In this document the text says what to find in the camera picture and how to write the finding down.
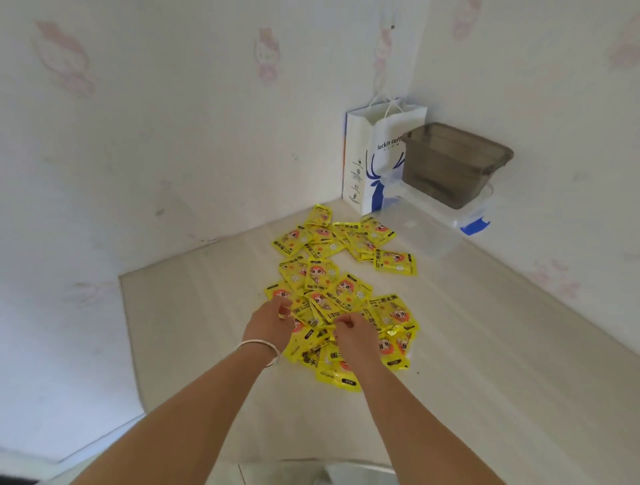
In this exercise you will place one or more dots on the person's left forearm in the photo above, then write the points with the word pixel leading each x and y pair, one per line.
pixel 175 429

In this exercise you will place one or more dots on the person's right hand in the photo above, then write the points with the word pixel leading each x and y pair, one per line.
pixel 360 345

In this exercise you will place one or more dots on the brown translucent plastic box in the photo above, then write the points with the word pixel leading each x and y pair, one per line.
pixel 450 170

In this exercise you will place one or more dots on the person's right forearm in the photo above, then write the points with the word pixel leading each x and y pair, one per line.
pixel 425 434

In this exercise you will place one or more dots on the white blue-deer paper bag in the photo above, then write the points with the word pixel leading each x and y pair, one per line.
pixel 357 150

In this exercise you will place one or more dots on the person's left hand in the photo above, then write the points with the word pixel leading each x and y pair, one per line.
pixel 267 325

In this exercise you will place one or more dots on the clear blue-latch storage box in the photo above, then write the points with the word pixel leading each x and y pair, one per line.
pixel 425 225

